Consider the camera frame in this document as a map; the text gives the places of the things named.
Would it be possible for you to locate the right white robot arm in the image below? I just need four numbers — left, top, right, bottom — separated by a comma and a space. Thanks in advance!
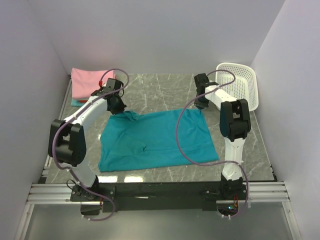
194, 73, 251, 181

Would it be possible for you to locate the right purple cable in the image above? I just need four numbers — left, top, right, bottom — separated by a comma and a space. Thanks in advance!
174, 69, 250, 221

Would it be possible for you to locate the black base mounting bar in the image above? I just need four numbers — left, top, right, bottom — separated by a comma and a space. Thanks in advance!
70, 180, 247, 213

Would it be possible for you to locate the pink folded t-shirt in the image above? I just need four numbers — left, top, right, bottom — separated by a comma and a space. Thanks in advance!
71, 68, 107, 101

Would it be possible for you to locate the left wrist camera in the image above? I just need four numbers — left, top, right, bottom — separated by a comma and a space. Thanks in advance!
98, 80, 106, 87

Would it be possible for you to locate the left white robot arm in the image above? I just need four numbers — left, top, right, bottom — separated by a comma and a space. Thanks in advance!
48, 78, 126, 201

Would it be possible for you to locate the white perforated plastic basket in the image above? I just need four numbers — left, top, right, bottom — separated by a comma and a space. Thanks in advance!
215, 62, 259, 112

